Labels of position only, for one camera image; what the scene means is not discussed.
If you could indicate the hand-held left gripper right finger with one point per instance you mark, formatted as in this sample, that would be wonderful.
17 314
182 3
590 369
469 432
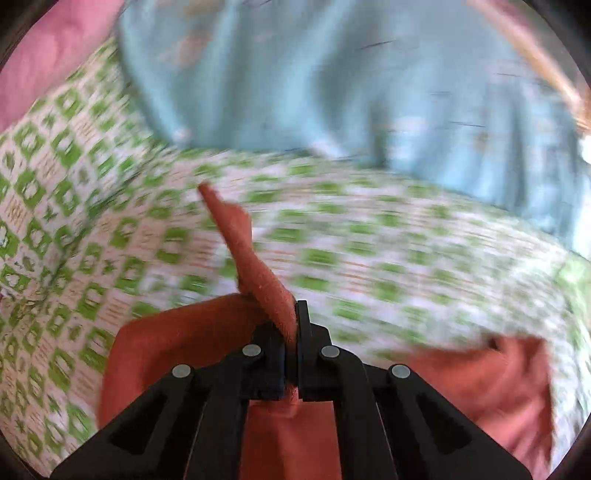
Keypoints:
302 364

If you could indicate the pink quilt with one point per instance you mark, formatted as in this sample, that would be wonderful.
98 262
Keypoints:
41 55

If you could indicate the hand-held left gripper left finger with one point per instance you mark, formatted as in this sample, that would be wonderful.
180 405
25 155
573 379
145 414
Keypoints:
276 369

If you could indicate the rust orange cloth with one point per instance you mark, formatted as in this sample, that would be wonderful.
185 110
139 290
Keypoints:
184 332

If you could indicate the light blue floral sheet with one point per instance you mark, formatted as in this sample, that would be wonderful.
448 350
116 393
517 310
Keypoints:
323 83

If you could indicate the green checked printed blanket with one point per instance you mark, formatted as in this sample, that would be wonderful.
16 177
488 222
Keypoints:
369 240

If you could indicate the plain green cloth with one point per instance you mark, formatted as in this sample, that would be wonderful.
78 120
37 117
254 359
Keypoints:
576 281

